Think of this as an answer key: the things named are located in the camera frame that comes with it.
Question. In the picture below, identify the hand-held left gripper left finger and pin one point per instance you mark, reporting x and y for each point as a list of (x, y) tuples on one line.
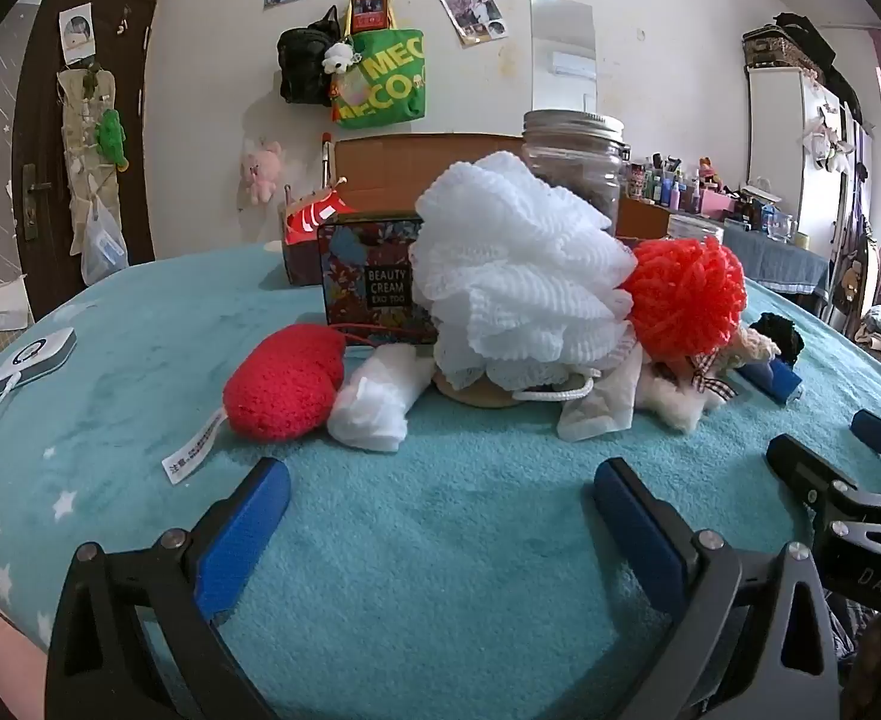
[(245, 532)]

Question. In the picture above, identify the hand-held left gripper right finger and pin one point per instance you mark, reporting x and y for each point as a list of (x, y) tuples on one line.
[(639, 540)]

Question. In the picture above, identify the blue soft pouch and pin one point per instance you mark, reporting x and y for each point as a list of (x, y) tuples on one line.
[(774, 382)]

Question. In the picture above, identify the black scrunchie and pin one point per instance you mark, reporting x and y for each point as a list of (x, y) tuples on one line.
[(781, 334)]

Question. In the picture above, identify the white mesh cloth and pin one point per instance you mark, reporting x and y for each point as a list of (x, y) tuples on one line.
[(597, 405)]

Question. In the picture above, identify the red knitted heart cushion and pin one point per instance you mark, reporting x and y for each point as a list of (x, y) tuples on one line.
[(283, 382)]

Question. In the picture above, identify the white fluffy cloth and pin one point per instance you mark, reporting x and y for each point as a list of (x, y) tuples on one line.
[(373, 405)]

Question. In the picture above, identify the red yarn ball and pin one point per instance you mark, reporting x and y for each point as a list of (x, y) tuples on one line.
[(684, 292)]

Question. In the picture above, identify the beige round powder puff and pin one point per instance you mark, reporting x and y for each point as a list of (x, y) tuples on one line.
[(478, 394)]

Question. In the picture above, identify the white mesh bath loofah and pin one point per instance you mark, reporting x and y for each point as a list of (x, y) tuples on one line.
[(515, 262)]

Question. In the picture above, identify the red cardboard shoe box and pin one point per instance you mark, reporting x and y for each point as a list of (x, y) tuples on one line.
[(388, 165)]

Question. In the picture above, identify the table with grey cloth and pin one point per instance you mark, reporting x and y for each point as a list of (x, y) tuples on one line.
[(777, 259)]

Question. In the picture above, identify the white square device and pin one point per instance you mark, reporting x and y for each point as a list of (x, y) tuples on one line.
[(35, 356)]

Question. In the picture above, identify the colourful floral tin box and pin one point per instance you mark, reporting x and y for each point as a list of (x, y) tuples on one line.
[(365, 270)]

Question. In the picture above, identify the row of cosmetic bottles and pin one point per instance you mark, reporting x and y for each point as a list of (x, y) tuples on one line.
[(680, 187)]

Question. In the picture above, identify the clear plastic bag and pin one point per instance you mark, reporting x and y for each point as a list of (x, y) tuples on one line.
[(104, 247)]

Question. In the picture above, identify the white wardrobe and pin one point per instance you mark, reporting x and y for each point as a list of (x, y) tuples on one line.
[(777, 135)]

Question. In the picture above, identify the pink plush toy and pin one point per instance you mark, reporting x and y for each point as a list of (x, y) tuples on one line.
[(262, 169)]

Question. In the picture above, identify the glass jar with dark contents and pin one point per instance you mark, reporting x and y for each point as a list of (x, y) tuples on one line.
[(582, 180)]

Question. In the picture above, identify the dark brown door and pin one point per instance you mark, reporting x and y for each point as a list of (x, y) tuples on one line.
[(140, 165)]

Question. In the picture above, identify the patterned suitcase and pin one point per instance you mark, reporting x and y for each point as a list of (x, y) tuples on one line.
[(774, 45)]

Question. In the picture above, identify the green plush toy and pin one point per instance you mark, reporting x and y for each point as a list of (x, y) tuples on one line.
[(112, 136)]

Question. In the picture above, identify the beige hanging door organizer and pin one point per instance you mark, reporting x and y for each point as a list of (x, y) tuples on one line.
[(80, 135)]

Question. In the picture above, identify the green tote bag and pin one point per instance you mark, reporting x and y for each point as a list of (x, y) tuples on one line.
[(388, 82)]

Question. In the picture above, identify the black bag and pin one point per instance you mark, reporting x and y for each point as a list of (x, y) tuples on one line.
[(301, 64)]

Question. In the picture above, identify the panda plush charm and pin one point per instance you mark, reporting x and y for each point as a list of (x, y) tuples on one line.
[(339, 58)]

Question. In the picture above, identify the paper picture on door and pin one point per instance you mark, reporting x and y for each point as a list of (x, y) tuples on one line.
[(77, 34)]

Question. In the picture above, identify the red hanging pouch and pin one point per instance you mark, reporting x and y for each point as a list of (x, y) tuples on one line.
[(369, 13)]

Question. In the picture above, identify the wall mirror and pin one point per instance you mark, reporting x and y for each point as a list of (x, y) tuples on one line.
[(560, 37)]

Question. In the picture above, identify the photo wall poster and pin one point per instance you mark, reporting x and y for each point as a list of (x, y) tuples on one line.
[(474, 15)]

